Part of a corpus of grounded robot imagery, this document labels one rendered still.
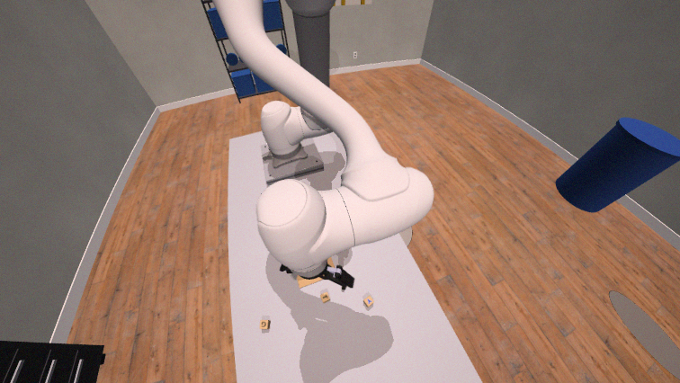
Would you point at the tan flat mat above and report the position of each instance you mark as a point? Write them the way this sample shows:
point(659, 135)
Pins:
point(303, 282)

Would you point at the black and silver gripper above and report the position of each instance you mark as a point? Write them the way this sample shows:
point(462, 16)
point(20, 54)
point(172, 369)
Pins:
point(342, 277)

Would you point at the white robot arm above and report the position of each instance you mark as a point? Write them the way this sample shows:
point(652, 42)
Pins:
point(378, 197)

